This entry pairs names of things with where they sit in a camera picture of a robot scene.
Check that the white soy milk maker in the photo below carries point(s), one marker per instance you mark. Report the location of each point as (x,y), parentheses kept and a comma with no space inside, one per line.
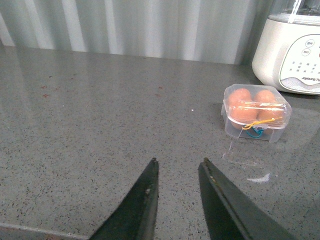
(287,56)

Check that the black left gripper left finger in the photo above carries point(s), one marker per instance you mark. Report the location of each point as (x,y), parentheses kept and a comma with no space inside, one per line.
(135,217)

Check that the clear plastic egg box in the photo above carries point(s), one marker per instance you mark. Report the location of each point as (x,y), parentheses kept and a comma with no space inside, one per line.
(255,130)

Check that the grey curtain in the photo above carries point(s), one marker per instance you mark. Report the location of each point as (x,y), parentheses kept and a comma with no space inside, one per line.
(219,31)

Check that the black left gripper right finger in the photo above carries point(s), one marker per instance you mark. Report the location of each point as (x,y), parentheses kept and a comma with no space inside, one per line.
(229,213)

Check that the brown egg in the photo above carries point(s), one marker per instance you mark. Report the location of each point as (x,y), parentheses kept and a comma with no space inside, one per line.
(239,95)
(242,115)
(265,96)
(271,113)

